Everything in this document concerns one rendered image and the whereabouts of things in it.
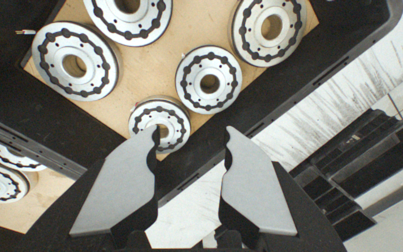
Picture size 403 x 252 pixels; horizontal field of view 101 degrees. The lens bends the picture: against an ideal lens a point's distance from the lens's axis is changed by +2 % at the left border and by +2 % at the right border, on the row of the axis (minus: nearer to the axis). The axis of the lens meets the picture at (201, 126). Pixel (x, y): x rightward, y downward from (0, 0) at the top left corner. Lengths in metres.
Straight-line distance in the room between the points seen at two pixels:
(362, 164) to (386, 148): 0.14
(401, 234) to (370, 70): 2.50
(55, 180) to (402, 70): 0.90
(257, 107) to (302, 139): 0.39
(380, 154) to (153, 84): 1.25
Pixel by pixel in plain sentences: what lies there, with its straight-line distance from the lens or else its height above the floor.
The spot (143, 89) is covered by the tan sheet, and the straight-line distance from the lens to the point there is 0.30.
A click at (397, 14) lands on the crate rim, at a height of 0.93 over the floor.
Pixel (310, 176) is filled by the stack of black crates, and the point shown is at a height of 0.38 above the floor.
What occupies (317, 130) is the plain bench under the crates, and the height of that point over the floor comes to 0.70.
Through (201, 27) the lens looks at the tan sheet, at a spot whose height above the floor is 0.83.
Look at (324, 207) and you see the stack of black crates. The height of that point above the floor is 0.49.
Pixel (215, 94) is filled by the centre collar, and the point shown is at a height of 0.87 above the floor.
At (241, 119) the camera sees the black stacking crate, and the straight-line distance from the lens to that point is 0.25.
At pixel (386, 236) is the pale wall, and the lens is 3.01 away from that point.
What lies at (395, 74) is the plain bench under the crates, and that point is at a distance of 0.72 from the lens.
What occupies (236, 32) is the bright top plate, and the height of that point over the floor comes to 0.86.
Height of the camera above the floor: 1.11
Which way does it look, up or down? 61 degrees down
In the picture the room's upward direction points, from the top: 168 degrees clockwise
